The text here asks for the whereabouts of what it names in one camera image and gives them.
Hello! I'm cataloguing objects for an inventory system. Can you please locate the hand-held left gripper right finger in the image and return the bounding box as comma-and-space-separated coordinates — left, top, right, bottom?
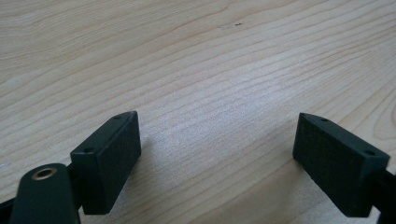
291, 112, 391, 218

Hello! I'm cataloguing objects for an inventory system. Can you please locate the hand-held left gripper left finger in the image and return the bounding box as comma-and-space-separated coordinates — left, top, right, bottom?
69, 110, 142, 216

